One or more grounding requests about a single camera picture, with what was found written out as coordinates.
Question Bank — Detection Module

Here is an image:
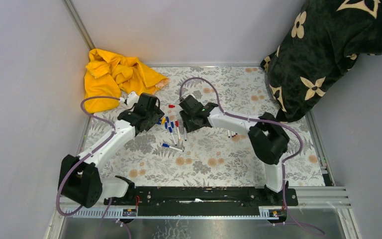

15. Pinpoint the red cap marker left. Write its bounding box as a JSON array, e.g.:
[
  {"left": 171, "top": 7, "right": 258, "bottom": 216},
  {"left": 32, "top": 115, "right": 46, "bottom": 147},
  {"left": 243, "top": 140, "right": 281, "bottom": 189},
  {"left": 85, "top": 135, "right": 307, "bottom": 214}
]
[{"left": 175, "top": 120, "right": 181, "bottom": 141}]

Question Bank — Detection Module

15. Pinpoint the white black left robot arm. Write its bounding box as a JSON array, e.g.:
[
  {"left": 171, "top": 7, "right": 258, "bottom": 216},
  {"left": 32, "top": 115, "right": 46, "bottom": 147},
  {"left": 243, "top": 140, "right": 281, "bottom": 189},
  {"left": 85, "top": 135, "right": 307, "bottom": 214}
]
[{"left": 57, "top": 92, "right": 164, "bottom": 208}]

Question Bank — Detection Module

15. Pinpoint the yellow crumpled cloth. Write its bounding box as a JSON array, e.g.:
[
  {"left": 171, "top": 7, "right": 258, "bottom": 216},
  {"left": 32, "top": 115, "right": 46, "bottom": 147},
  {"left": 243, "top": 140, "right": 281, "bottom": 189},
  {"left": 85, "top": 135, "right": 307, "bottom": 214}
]
[{"left": 84, "top": 48, "right": 169, "bottom": 98}]

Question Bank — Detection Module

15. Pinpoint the black floral blanket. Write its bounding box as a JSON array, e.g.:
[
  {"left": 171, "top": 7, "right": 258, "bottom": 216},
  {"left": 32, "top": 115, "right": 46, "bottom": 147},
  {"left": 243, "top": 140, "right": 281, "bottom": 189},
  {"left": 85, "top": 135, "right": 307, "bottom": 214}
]
[{"left": 260, "top": 0, "right": 382, "bottom": 122}]

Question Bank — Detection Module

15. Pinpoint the aluminium frame rail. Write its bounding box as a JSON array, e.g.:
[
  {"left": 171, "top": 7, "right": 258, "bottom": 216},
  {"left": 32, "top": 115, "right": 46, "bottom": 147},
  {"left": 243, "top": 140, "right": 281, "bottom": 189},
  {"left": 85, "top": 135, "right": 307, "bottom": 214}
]
[{"left": 45, "top": 186, "right": 361, "bottom": 239}]

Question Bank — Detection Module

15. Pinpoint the floral patterned table mat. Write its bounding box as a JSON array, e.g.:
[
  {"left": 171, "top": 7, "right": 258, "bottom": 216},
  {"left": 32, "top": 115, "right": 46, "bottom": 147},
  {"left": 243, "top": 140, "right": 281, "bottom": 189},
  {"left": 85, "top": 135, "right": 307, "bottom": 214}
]
[{"left": 74, "top": 66, "right": 325, "bottom": 187}]

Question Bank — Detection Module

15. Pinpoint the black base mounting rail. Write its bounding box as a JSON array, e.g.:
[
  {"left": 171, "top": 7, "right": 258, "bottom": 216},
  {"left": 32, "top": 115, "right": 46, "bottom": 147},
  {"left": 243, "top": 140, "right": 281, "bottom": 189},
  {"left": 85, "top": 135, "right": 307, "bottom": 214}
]
[{"left": 111, "top": 186, "right": 298, "bottom": 217}]

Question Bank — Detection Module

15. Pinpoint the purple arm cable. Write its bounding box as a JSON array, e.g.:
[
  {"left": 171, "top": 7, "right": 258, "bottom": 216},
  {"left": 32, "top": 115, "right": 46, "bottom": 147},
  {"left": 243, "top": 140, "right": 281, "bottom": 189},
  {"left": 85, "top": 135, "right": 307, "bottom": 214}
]
[
  {"left": 56, "top": 96, "right": 126, "bottom": 239},
  {"left": 179, "top": 77, "right": 327, "bottom": 238}
]

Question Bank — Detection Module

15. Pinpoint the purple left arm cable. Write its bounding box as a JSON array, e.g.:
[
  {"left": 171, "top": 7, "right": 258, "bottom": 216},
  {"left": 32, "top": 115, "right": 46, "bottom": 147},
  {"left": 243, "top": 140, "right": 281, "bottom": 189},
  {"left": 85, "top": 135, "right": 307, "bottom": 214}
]
[{"left": 56, "top": 96, "right": 126, "bottom": 239}]

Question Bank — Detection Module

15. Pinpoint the blue cap marker lying crosswise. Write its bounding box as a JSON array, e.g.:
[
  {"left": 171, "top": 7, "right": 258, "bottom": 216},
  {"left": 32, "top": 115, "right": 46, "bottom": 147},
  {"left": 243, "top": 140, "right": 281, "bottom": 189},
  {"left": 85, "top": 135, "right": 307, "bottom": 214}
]
[{"left": 162, "top": 143, "right": 184, "bottom": 152}]

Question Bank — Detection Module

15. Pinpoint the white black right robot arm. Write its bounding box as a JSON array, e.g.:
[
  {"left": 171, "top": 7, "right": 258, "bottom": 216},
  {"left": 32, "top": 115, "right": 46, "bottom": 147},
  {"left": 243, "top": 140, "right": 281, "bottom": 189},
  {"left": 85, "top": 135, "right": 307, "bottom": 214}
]
[{"left": 179, "top": 95, "right": 289, "bottom": 205}]

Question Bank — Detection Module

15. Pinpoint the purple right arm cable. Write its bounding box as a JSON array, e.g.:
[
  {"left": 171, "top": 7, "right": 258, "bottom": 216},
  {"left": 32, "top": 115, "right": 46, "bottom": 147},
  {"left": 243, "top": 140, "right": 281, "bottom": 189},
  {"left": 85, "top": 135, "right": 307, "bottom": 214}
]
[{"left": 179, "top": 77, "right": 327, "bottom": 238}]

